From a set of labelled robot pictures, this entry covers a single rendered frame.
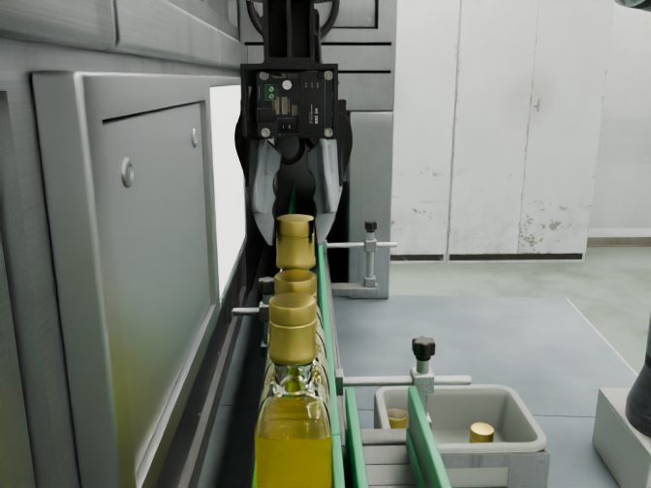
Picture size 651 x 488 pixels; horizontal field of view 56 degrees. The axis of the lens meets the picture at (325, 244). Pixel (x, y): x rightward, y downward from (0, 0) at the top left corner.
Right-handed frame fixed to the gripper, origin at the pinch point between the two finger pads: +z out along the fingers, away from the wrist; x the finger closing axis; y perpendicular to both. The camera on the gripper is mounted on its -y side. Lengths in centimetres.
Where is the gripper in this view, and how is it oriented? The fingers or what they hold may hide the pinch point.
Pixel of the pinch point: (294, 228)
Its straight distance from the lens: 54.1
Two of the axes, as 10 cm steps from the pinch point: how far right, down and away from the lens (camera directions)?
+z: 0.0, 9.7, 2.6
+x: 10.0, -0.1, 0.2
